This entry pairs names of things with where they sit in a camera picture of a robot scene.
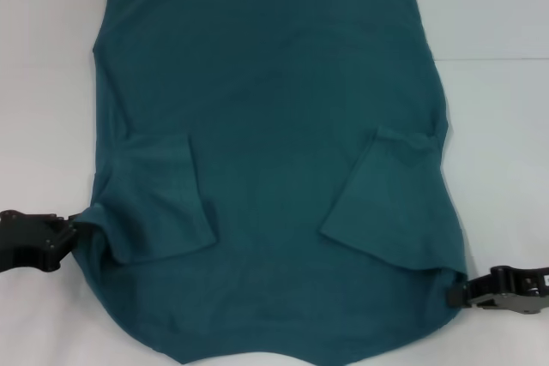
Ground teal blue shirt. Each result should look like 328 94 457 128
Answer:
70 0 469 366

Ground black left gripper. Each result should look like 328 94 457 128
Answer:
0 209 81 274

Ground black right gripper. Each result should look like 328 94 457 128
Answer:
446 266 549 315

